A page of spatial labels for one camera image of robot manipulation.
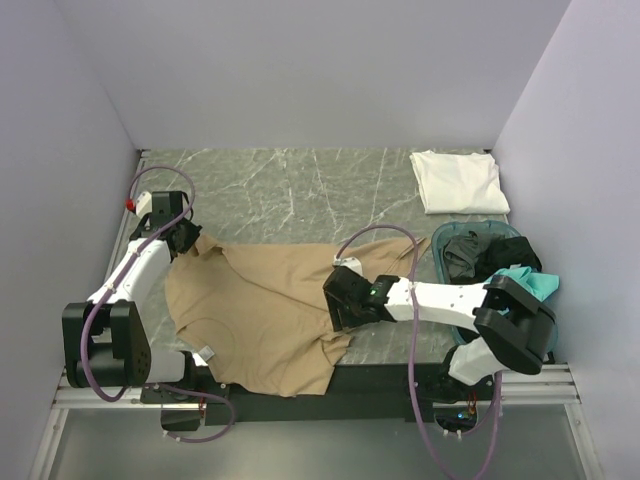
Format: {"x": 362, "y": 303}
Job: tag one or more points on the teal t shirt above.
{"x": 540, "y": 285}

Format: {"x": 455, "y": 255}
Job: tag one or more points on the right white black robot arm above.
{"x": 512, "y": 327}

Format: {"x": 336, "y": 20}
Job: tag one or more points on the black base beam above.
{"x": 355, "y": 392}

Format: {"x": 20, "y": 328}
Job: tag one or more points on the folded white t shirt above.
{"x": 459, "y": 183}

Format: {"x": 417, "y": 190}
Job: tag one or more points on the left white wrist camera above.
{"x": 141, "y": 205}

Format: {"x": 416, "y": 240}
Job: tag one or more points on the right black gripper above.
{"x": 347, "y": 320}

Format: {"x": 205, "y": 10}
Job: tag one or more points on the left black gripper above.
{"x": 193, "y": 233}

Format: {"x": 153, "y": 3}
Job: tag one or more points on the black t shirt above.
{"x": 505, "y": 253}

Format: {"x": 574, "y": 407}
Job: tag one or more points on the grey t shirt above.
{"x": 462, "y": 254}

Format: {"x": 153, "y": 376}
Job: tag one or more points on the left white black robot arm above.
{"x": 105, "y": 344}

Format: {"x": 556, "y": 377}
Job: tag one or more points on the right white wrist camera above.
{"x": 351, "y": 263}

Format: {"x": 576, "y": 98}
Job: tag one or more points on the aluminium rail frame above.
{"x": 364, "y": 201}

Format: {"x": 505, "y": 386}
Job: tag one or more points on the teal plastic laundry basket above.
{"x": 445, "y": 232}

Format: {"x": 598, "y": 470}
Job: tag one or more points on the tan t shirt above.
{"x": 256, "y": 313}

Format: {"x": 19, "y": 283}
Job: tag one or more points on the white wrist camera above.
{"x": 141, "y": 205}
{"x": 351, "y": 263}

